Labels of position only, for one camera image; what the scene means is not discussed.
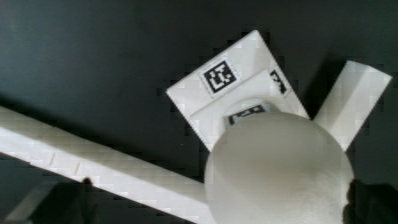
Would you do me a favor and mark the white front fence rail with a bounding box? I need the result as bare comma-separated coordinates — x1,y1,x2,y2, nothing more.
0,106,216,224

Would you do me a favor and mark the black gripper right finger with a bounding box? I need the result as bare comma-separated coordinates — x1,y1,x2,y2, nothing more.
342,180,398,224

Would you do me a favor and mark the white right fence rail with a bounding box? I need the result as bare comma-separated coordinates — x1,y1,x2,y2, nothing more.
314,61,392,150

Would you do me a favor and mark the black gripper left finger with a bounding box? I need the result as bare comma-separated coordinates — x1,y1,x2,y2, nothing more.
1,179,97,224

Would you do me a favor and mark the white fence rail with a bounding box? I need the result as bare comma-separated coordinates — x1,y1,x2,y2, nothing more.
0,106,216,224
314,61,392,150

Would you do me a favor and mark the white lamp base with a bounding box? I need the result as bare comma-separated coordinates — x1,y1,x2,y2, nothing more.
167,31,307,149

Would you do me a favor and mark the white lamp bulb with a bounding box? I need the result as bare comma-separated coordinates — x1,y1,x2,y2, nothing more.
202,97,357,224

